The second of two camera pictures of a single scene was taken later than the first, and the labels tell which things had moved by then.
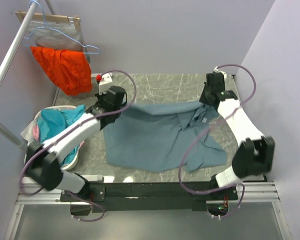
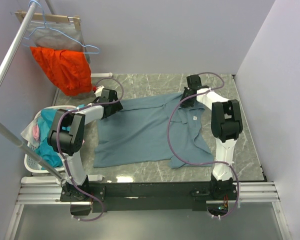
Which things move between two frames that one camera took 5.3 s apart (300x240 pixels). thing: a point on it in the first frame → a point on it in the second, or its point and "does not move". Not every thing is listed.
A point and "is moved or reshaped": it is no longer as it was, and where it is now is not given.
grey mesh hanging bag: (60, 36) does not move
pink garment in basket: (36, 132) does not move
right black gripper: (203, 99) → (186, 104)
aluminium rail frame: (263, 192) does not move
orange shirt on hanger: (69, 69) does not move
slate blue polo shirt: (153, 137) is moved or reshaped
